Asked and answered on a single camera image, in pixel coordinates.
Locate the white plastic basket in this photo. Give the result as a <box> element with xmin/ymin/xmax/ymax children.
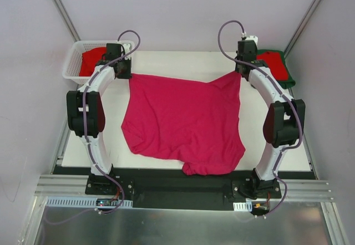
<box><xmin>62</xmin><ymin>40</ymin><xmax>135</xmax><ymax>85</ymax></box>

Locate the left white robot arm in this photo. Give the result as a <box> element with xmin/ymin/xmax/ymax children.
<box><xmin>66</xmin><ymin>40</ymin><xmax>135</xmax><ymax>195</ymax></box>

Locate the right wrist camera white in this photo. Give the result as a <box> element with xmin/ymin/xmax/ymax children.
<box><xmin>241</xmin><ymin>32</ymin><xmax>258</xmax><ymax>44</ymax></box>

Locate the right grey cable duct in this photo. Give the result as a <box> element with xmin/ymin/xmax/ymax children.
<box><xmin>233</xmin><ymin>201</ymin><xmax>252</xmax><ymax>212</ymax></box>

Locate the red crumpled t shirt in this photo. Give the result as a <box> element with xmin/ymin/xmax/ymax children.
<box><xmin>79</xmin><ymin>47</ymin><xmax>107</xmax><ymax>77</ymax></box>

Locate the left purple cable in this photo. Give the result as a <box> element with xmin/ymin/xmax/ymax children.
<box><xmin>44</xmin><ymin>30</ymin><xmax>141</xmax><ymax>225</ymax></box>

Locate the purple cable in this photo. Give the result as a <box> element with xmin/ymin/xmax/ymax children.
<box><xmin>44</xmin><ymin>30</ymin><xmax>141</xmax><ymax>225</ymax></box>
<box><xmin>217</xmin><ymin>20</ymin><xmax>305</xmax><ymax>223</ymax></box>

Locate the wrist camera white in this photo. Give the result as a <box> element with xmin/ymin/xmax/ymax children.
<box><xmin>241</xmin><ymin>32</ymin><xmax>258</xmax><ymax>44</ymax></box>
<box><xmin>122</xmin><ymin>43</ymin><xmax>134</xmax><ymax>60</ymax></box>

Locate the left grey cable duct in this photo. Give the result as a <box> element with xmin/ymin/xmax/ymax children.
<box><xmin>46</xmin><ymin>197</ymin><xmax>121</xmax><ymax>209</ymax></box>

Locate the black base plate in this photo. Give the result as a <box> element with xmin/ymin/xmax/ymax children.
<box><xmin>52</xmin><ymin>166</ymin><xmax>318</xmax><ymax>210</ymax></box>

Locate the folded green t shirt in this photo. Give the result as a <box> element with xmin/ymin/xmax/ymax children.
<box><xmin>257</xmin><ymin>49</ymin><xmax>296</xmax><ymax>89</ymax></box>

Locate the pink t shirt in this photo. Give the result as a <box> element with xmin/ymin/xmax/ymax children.
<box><xmin>121</xmin><ymin>72</ymin><xmax>245</xmax><ymax>175</ymax></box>

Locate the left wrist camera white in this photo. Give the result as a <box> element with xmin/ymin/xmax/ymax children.
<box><xmin>122</xmin><ymin>43</ymin><xmax>134</xmax><ymax>60</ymax></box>

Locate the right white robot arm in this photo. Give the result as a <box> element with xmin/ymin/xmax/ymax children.
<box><xmin>235</xmin><ymin>38</ymin><xmax>306</xmax><ymax>198</ymax></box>

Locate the grey cable duct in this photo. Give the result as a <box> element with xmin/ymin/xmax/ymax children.
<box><xmin>233</xmin><ymin>201</ymin><xmax>252</xmax><ymax>212</ymax></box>
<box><xmin>46</xmin><ymin>197</ymin><xmax>121</xmax><ymax>209</ymax></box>

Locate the folded red t shirt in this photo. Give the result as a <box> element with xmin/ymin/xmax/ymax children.
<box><xmin>257</xmin><ymin>50</ymin><xmax>288</xmax><ymax>81</ymax></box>

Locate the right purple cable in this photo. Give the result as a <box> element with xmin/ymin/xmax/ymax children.
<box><xmin>217</xmin><ymin>20</ymin><xmax>305</xmax><ymax>223</ymax></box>

